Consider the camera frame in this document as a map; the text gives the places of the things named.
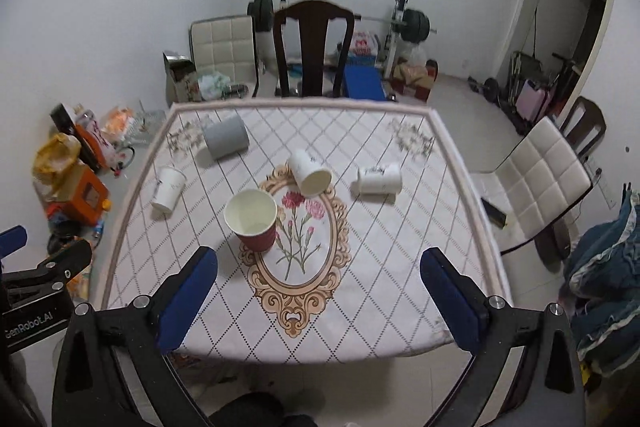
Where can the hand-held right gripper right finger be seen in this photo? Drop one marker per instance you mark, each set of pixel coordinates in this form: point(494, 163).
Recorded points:
point(452, 302)

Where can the yellow plastic bag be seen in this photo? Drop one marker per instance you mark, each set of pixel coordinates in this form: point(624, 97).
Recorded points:
point(55, 154)

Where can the pink suitcase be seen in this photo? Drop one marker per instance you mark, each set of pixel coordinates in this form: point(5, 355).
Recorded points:
point(532, 99)

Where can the red paper cup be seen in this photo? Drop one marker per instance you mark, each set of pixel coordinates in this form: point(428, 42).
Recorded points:
point(255, 237)

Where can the white padded chair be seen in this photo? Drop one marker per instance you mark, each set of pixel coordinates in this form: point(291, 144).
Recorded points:
point(225, 49)
point(542, 179)

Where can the orange toy box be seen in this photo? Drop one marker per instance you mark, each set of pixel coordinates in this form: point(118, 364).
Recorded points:
point(82, 197)

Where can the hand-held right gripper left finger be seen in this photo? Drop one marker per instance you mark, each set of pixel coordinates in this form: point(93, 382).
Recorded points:
point(187, 302)

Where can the orange patterned bag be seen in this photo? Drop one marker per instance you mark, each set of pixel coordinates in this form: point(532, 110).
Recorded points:
point(95, 144)

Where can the black dumbbell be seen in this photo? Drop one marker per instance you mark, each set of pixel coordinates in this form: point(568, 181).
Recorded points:
point(489, 87)

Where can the plain white paper cup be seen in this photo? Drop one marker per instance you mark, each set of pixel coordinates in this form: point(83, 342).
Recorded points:
point(306, 167)

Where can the white paper cup grey print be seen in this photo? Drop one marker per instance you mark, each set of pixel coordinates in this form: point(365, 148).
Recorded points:
point(169, 189)

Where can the black folding cart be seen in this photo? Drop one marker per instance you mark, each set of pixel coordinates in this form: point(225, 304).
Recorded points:
point(520, 72)

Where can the red box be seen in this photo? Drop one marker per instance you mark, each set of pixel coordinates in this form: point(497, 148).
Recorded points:
point(415, 84)

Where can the red white plastic bag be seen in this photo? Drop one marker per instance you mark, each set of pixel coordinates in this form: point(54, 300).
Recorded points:
point(362, 44)

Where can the pile of blue clothes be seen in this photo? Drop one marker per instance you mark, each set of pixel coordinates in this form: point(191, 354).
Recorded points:
point(610, 282)

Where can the white printed mug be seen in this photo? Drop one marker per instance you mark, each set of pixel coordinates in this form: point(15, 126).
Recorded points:
point(380, 179)

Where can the white barbell rack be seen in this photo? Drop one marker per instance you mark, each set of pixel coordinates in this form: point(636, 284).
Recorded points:
point(401, 7)

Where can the black phone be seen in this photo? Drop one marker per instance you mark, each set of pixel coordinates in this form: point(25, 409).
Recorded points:
point(495, 213)

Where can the dark wooden chair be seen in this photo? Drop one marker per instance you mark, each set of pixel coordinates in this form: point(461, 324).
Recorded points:
point(314, 47)
point(587, 119)

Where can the green white plastic bag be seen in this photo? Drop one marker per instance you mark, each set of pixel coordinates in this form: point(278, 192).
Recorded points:
point(214, 84)

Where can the black box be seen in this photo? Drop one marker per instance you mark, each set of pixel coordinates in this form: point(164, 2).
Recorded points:
point(62, 117)

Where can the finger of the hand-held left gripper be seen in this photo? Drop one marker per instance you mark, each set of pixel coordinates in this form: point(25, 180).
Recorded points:
point(65, 259)
point(12, 239)

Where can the orange white plastic bag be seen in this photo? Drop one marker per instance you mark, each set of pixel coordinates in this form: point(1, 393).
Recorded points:
point(119, 119)

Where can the blue weight bench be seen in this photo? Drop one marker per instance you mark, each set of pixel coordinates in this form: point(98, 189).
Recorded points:
point(364, 82)

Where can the floral printed tablecloth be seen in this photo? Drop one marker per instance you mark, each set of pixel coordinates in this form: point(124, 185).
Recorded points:
point(390, 247)

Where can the black barbell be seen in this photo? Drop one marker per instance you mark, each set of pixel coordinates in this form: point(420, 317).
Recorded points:
point(416, 26)

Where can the open cardboard box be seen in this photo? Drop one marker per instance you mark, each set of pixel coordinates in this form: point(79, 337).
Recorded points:
point(176, 77)

